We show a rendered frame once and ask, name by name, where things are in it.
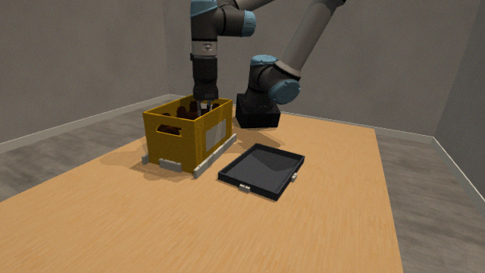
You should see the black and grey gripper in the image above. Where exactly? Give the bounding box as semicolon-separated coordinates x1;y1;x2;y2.
190;41;218;117

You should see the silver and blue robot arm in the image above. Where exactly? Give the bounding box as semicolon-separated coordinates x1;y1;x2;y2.
190;0;346;111

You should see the yellow crate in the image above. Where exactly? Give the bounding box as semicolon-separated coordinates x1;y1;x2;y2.
142;95;233;174

